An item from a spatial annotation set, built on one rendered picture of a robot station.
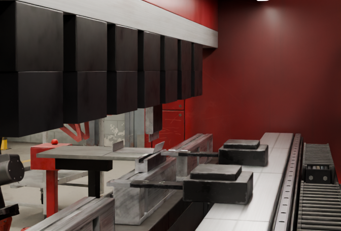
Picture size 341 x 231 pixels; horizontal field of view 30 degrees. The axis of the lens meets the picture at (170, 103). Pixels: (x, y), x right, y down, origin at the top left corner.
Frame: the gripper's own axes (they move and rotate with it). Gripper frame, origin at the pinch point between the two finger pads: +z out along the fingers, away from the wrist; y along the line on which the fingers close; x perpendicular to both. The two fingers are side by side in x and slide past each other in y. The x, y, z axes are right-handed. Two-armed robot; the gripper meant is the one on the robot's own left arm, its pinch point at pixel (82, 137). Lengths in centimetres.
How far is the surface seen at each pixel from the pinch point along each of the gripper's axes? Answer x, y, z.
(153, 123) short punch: -20.0, -5.2, 6.3
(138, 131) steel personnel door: 215, 757, -33
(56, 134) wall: 346, 784, -96
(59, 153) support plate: 4.5, -7.5, 1.2
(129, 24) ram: -34, -37, -11
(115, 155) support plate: -8.4, -7.6, 8.6
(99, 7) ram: -35, -55, -12
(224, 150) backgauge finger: -32.8, -7.1, 20.0
